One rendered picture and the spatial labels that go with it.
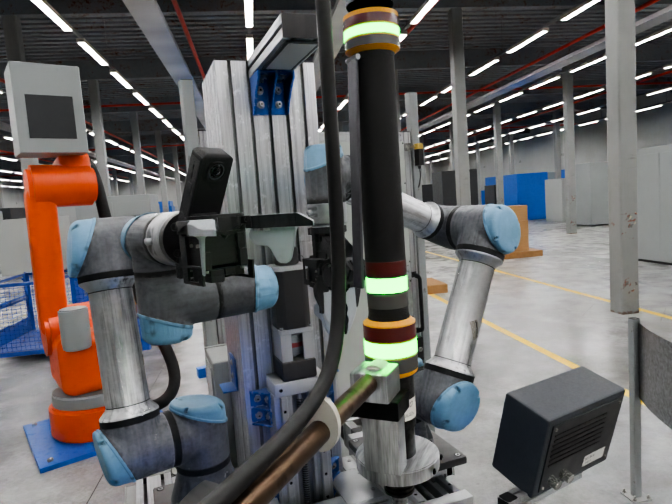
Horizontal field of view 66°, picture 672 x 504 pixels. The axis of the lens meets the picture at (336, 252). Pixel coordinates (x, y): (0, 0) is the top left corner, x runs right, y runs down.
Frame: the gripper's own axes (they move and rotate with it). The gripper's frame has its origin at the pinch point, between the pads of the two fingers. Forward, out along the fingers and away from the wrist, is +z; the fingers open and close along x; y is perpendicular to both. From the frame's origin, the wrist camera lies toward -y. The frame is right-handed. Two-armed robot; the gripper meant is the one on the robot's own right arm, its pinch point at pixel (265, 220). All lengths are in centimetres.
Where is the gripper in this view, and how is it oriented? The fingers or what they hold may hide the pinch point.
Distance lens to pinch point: 55.3
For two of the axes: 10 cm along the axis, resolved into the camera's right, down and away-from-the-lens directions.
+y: 0.7, 9.9, 1.0
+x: -7.5, 1.2, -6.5
